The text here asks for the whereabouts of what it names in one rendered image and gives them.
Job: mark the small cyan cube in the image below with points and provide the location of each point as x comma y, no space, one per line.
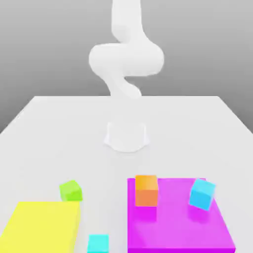
98,243

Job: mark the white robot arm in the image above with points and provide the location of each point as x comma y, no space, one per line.
126,59

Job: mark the large magenta box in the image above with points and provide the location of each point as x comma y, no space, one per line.
177,229

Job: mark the small blue cube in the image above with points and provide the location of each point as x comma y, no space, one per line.
201,194

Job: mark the small green cube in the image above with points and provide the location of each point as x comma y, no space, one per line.
70,191

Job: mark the small orange cube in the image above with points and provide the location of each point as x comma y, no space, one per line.
146,191

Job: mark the large yellow box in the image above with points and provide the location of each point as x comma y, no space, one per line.
39,227

